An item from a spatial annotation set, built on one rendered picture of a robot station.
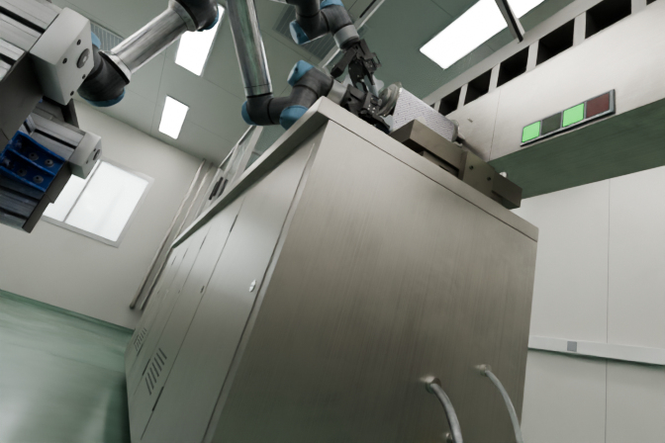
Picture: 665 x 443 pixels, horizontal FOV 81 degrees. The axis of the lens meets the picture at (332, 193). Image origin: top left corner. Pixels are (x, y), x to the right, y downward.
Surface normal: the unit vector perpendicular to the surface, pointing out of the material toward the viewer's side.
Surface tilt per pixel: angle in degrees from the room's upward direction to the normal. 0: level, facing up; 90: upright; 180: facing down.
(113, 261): 90
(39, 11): 90
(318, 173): 90
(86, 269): 90
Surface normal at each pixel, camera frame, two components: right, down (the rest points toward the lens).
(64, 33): 0.48, -0.22
